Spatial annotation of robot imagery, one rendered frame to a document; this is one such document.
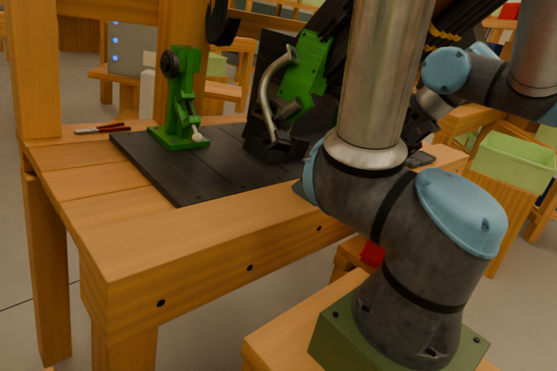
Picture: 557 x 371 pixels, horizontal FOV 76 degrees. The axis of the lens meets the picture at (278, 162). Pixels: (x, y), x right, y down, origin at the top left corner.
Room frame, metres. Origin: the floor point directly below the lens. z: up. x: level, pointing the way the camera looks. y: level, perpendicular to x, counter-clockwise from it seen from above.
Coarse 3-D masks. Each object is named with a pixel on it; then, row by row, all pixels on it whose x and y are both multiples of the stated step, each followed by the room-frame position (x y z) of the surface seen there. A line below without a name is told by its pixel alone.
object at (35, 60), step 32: (32, 0) 0.84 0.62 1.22; (160, 0) 1.15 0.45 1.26; (192, 0) 1.14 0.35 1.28; (32, 32) 0.84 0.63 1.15; (160, 32) 1.14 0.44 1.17; (192, 32) 1.15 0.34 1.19; (32, 64) 0.83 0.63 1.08; (32, 96) 0.83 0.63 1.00; (160, 96) 1.12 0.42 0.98; (32, 128) 0.83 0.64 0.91
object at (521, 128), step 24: (504, 24) 4.15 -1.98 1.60; (504, 48) 4.17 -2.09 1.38; (504, 120) 3.64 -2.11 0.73; (528, 120) 3.31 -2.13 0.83; (432, 144) 4.73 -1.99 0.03; (456, 144) 4.17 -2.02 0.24; (552, 144) 2.87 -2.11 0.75; (552, 192) 2.61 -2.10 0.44; (528, 216) 2.64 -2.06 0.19; (552, 216) 2.59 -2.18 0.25; (528, 240) 2.58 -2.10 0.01
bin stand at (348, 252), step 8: (352, 240) 0.81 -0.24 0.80; (360, 240) 0.81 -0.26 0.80; (344, 248) 0.76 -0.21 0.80; (352, 248) 0.77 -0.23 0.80; (360, 248) 0.78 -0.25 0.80; (336, 256) 0.77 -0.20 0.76; (344, 256) 0.76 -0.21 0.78; (352, 256) 0.74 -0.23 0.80; (336, 264) 0.77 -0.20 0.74; (344, 264) 0.75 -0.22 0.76; (352, 264) 0.77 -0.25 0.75; (360, 264) 0.72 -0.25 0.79; (336, 272) 0.77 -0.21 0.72; (344, 272) 0.75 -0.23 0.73; (368, 272) 0.71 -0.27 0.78; (336, 280) 0.76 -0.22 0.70
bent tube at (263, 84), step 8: (288, 48) 1.07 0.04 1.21; (288, 56) 1.06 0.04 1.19; (296, 56) 1.08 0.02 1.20; (272, 64) 1.09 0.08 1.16; (280, 64) 1.08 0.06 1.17; (296, 64) 1.07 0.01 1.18; (264, 72) 1.10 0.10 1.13; (272, 72) 1.09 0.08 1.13; (264, 80) 1.09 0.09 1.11; (264, 88) 1.08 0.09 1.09; (264, 96) 1.07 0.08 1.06; (264, 104) 1.05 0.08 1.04; (264, 112) 1.03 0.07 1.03; (272, 112) 1.04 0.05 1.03; (264, 120) 1.03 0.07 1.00; (272, 128) 1.00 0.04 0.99; (272, 136) 0.98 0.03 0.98
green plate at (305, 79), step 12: (300, 36) 1.11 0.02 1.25; (312, 36) 1.08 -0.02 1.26; (300, 48) 1.10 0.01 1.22; (312, 48) 1.07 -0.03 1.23; (324, 48) 1.04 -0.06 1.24; (300, 60) 1.08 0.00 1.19; (312, 60) 1.05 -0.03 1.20; (324, 60) 1.04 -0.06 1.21; (288, 72) 1.09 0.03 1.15; (300, 72) 1.06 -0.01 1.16; (312, 72) 1.03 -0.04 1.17; (288, 84) 1.07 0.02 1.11; (300, 84) 1.04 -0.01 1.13; (312, 84) 1.02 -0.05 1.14; (324, 84) 1.08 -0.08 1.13; (288, 96) 1.05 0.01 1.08; (300, 96) 1.02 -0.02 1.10
